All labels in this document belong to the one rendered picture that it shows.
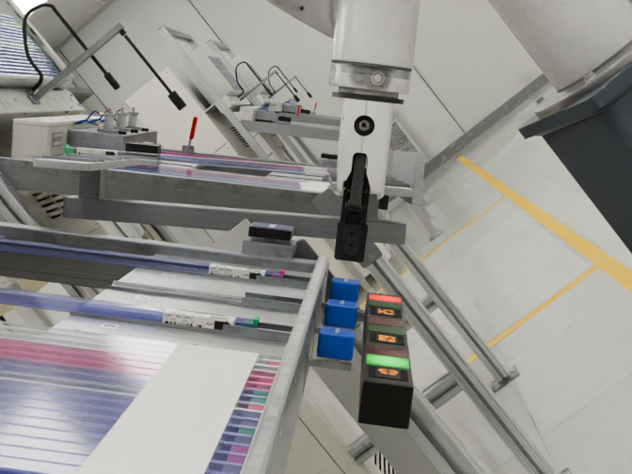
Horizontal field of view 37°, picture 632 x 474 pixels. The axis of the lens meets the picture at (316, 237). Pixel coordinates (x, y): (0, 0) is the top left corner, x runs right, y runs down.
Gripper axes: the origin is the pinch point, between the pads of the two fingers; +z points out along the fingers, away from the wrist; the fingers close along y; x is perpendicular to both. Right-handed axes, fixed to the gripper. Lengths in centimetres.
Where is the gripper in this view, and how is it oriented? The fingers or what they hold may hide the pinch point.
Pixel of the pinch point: (351, 241)
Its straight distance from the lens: 100.1
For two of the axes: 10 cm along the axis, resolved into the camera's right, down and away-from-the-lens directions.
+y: 0.6, -1.5, 9.9
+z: -1.1, 9.8, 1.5
